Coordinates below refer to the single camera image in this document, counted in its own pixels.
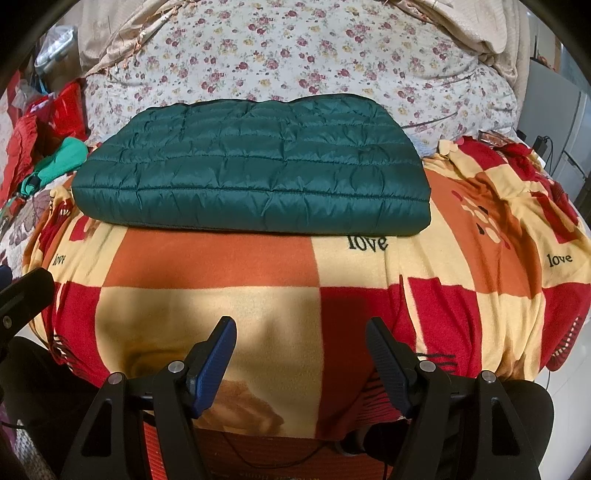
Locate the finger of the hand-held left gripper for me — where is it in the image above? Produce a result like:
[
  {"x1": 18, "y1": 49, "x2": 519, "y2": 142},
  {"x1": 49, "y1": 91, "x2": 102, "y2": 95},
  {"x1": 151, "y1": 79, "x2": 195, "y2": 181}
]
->
[{"x1": 0, "y1": 267, "x2": 56, "y2": 344}]

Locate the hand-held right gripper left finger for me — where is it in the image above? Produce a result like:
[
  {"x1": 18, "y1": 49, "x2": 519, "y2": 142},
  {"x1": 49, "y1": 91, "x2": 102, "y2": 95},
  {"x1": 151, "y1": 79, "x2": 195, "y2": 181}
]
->
[{"x1": 60, "y1": 316, "x2": 238, "y2": 480}]

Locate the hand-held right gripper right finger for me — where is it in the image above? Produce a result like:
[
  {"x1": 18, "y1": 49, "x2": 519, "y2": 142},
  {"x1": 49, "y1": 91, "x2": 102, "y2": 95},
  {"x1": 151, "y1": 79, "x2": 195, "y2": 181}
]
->
[{"x1": 365, "y1": 318, "x2": 543, "y2": 480}]

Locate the green puffer jacket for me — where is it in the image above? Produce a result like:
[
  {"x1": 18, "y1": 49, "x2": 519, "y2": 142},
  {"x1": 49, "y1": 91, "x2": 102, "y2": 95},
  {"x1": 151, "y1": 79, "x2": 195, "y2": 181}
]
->
[{"x1": 71, "y1": 92, "x2": 432, "y2": 238}]

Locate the purple leaf print quilt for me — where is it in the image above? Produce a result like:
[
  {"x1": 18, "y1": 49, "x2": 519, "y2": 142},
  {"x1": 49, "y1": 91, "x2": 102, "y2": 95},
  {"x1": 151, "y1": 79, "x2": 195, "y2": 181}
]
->
[{"x1": 0, "y1": 187, "x2": 72, "y2": 275}]

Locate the red orange checkered blanket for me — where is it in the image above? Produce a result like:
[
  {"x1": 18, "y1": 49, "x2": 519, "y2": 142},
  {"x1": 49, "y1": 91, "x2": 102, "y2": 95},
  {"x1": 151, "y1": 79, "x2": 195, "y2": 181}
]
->
[{"x1": 23, "y1": 136, "x2": 591, "y2": 439}]

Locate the green cloth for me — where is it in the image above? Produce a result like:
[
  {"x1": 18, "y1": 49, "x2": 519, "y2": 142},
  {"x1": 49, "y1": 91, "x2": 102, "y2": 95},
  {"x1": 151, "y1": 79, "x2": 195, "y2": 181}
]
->
[{"x1": 21, "y1": 137, "x2": 89, "y2": 195}]

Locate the red garment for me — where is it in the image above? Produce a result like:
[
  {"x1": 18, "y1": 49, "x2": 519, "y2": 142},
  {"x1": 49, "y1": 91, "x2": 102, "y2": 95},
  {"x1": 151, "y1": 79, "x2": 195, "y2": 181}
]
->
[{"x1": 0, "y1": 113, "x2": 47, "y2": 200}]

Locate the red plastic bag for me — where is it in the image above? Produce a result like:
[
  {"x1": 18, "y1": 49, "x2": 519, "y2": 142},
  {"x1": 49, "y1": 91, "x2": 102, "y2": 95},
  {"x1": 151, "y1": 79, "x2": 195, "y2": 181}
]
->
[{"x1": 28, "y1": 80, "x2": 89, "y2": 139}]

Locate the red patterned packet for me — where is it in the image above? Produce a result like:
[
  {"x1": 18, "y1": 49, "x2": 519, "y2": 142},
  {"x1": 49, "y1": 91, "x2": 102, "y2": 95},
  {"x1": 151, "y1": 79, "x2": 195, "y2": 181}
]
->
[{"x1": 478, "y1": 130, "x2": 514, "y2": 149}]

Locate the black charger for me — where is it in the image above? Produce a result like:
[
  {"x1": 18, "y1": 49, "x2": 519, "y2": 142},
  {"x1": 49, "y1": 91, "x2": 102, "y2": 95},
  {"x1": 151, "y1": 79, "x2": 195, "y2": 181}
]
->
[{"x1": 534, "y1": 134, "x2": 554, "y2": 169}]

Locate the beige ruffled bedspread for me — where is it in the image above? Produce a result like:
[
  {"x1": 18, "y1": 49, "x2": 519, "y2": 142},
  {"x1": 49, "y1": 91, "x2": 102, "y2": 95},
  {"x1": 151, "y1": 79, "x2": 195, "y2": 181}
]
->
[{"x1": 78, "y1": 0, "x2": 190, "y2": 80}]

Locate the white refrigerator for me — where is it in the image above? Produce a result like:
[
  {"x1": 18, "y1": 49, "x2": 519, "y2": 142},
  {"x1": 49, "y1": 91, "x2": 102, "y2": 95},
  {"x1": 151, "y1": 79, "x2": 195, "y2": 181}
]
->
[{"x1": 519, "y1": 60, "x2": 591, "y2": 208}]

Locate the floral bed sheet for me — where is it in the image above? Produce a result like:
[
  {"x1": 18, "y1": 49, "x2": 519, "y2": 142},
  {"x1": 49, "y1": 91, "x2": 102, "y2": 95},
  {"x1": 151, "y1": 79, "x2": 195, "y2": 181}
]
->
[{"x1": 85, "y1": 0, "x2": 520, "y2": 148}]

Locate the cream knit blanket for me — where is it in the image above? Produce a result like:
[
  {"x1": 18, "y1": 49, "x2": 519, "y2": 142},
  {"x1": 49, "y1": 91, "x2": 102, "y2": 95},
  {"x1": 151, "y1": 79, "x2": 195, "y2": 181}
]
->
[{"x1": 416, "y1": 0, "x2": 533, "y2": 100}]

